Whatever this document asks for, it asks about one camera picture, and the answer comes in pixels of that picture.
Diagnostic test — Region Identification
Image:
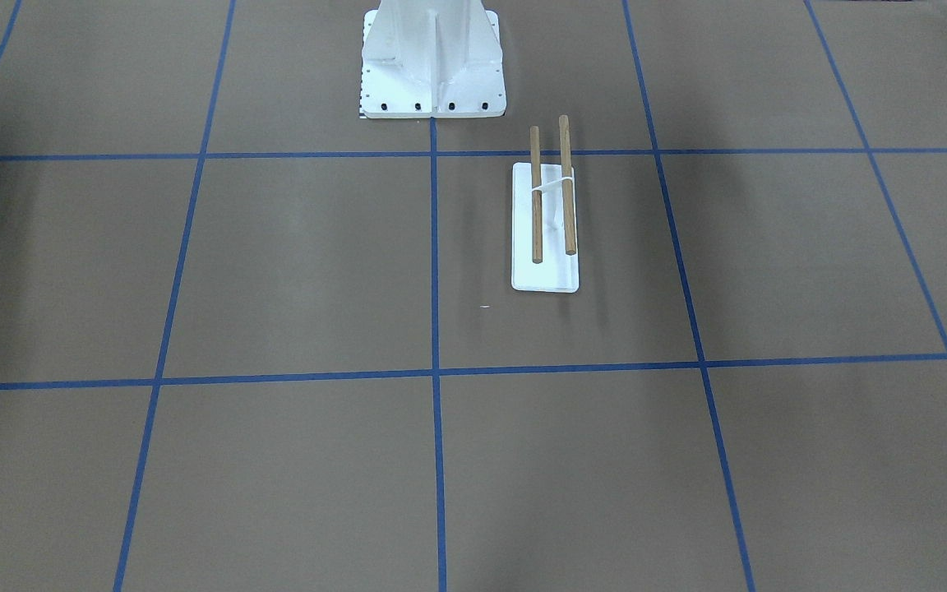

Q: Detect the white rack base plate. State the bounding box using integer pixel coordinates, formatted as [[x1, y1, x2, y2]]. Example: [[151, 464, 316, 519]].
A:
[[510, 162, 580, 294]]

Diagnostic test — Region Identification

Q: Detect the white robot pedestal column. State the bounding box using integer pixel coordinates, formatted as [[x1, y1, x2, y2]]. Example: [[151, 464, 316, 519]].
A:
[[358, 1, 507, 119]]

